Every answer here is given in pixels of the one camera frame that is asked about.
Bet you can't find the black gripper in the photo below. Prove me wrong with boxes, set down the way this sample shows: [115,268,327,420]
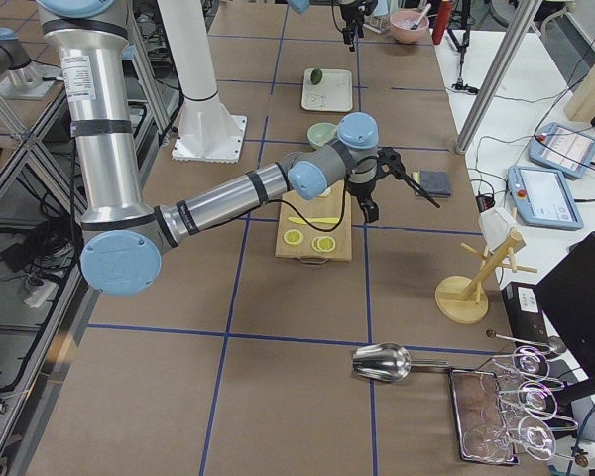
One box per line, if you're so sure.
[346,147,440,223]
[338,0,378,52]

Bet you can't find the pink mixing bowl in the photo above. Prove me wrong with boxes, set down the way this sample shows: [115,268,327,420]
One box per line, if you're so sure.
[389,10,429,44]

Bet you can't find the light green bowl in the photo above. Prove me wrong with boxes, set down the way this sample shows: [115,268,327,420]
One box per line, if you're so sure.
[306,122,337,150]

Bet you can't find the grey folded cloth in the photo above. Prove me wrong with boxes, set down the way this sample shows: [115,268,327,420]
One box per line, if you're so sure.
[413,170,452,197]

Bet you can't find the dark green avocado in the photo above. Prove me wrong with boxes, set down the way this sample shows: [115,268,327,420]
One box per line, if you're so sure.
[309,68,323,85]

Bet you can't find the white bear serving tray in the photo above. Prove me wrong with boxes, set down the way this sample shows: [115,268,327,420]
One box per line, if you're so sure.
[301,68,353,112]

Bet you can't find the top lemon slice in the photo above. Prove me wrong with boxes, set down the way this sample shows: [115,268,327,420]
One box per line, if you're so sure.
[311,236,336,253]

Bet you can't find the yellow plastic knife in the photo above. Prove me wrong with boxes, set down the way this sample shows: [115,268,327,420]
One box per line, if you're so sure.
[287,216,340,225]

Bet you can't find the bamboo cutting board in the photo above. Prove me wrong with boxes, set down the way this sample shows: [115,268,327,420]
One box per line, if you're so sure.
[275,181,352,263]

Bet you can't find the single lemon slice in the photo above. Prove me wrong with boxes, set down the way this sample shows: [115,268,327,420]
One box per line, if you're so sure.
[283,229,304,246]

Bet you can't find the white paper cup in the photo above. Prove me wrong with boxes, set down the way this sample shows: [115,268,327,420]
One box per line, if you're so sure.
[478,207,517,252]

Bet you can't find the wooden mug tree stand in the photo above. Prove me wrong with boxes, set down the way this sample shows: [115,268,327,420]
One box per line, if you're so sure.
[434,228,537,324]

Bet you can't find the near teach pendant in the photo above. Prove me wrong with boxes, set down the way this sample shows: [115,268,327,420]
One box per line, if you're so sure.
[507,166,584,230]

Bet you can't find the teach pendant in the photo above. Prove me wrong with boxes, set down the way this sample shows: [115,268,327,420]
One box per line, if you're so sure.
[529,122,595,179]
[507,166,584,230]

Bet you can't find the metal scoop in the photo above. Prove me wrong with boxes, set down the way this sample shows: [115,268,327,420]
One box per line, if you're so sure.
[352,342,449,383]

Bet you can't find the far teach pendant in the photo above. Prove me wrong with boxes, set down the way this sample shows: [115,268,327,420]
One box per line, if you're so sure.
[529,122,595,179]

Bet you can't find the black monitor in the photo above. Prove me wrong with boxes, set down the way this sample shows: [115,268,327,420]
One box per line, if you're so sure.
[535,231,595,398]

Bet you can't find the dark tray with glasses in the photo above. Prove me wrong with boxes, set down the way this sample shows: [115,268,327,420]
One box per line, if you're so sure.
[448,341,578,466]

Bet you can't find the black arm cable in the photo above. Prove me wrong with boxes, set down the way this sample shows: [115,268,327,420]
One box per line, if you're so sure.
[275,153,398,233]

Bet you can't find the aluminium frame post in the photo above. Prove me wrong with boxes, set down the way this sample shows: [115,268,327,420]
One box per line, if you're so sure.
[455,0,542,155]

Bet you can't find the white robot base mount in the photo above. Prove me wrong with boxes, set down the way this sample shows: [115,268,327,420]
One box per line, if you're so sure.
[158,0,247,163]

